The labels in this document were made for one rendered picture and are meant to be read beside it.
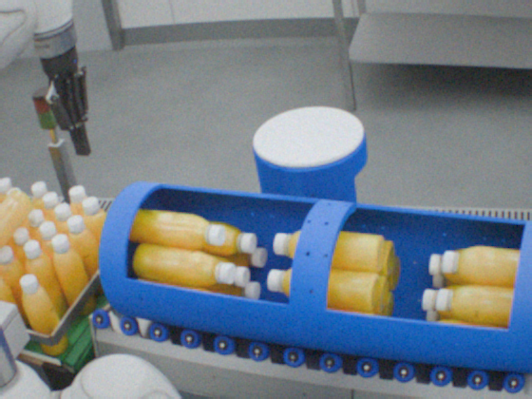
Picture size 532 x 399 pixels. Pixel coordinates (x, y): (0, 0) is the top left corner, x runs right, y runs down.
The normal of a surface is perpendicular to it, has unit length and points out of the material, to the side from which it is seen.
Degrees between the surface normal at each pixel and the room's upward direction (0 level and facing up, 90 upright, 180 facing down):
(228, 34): 76
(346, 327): 85
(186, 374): 70
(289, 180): 90
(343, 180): 90
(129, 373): 5
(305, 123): 0
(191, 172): 0
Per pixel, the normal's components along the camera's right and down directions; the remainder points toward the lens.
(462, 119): -0.14, -0.81
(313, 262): -0.35, -0.27
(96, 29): -0.25, 0.58
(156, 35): -0.27, 0.37
